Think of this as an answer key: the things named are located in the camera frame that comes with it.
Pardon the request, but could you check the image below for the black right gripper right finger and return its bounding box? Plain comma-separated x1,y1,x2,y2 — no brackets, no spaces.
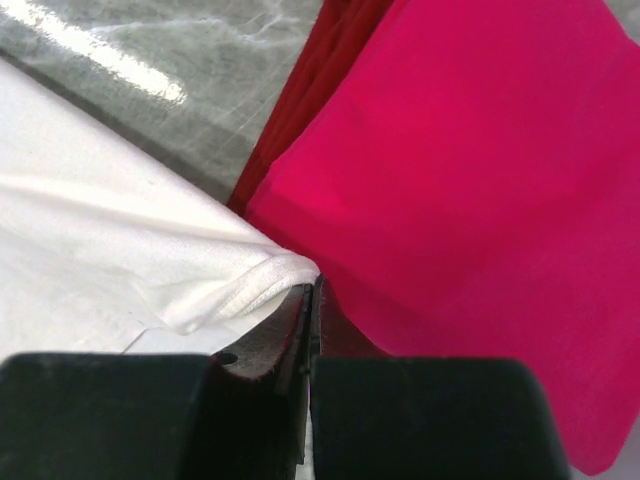
310,277,570,479

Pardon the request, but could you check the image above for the white t shirt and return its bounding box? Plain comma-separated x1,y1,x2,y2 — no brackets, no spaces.
1,63,319,366

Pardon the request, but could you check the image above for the dark red folded t shirt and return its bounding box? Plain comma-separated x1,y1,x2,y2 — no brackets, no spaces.
227,0,392,216

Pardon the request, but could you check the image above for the pink folded t shirt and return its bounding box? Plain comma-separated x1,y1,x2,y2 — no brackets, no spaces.
244,1,639,475

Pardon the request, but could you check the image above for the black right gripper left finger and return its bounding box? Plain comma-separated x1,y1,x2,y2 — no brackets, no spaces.
1,285,312,479

